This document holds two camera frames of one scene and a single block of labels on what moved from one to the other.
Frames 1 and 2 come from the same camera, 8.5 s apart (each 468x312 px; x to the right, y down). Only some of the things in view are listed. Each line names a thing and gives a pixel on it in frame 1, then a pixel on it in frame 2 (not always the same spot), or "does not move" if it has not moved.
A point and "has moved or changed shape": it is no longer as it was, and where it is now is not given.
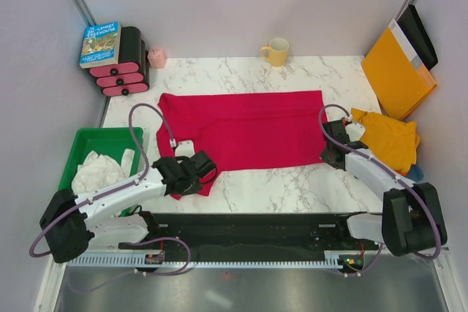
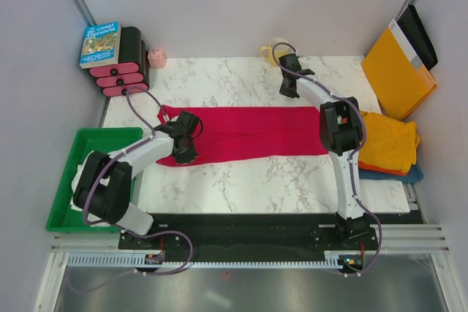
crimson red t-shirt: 234,130 has moved or changed shape
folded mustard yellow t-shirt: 394,142 does not move
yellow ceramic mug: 276,52 does not move
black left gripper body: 193,189 -> 189,154
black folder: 412,26 does not move
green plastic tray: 110,142 does not move
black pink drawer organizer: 131,74 does not move
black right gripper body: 324,154 -> 287,92
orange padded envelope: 398,80 does not move
